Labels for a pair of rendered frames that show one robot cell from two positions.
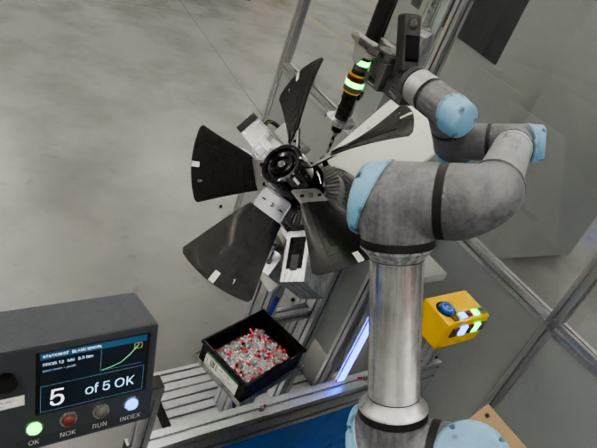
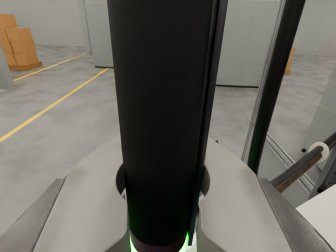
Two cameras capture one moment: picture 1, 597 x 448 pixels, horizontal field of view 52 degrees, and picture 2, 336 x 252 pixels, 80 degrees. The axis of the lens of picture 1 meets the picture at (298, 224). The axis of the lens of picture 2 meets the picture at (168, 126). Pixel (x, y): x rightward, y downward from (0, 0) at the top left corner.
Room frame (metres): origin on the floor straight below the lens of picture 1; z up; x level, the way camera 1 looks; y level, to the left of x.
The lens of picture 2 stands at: (1.31, -0.05, 1.68)
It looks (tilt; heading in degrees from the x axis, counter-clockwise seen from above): 29 degrees down; 40
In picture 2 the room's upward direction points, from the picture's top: 2 degrees clockwise
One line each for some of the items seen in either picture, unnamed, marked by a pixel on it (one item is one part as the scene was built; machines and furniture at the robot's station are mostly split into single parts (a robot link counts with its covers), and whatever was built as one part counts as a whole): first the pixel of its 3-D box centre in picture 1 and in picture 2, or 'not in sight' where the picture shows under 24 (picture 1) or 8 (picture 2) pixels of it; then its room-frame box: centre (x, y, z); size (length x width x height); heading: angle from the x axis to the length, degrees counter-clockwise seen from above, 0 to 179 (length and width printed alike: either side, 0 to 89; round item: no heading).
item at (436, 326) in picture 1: (449, 320); not in sight; (1.30, -0.46, 1.02); 0.16 x 0.10 x 0.11; 133
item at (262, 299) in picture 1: (249, 341); not in sight; (1.54, 0.01, 0.45); 0.09 x 0.04 x 0.91; 43
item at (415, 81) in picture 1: (422, 89); not in sight; (1.23, -0.14, 1.59); 0.08 x 0.05 x 0.08; 133
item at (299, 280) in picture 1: (306, 265); not in sight; (1.35, -0.06, 0.98); 0.20 x 0.16 x 0.20; 133
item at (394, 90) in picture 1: (396, 74); not in sight; (1.29, -0.08, 1.58); 0.12 x 0.08 x 0.09; 43
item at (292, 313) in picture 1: (285, 315); not in sight; (1.62, -0.07, 0.56); 0.19 x 0.04 x 0.04; 133
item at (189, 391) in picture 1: (242, 408); not in sight; (1.60, -0.06, 0.04); 0.62 x 0.46 x 0.08; 133
